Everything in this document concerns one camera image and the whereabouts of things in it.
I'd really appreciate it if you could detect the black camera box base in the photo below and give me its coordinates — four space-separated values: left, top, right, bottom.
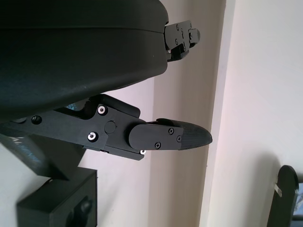
16 168 98 227

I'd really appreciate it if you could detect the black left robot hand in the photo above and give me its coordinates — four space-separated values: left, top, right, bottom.
0 0 213 163

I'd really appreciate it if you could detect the black RealSense box lid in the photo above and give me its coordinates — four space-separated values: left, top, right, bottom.
0 125 82 182

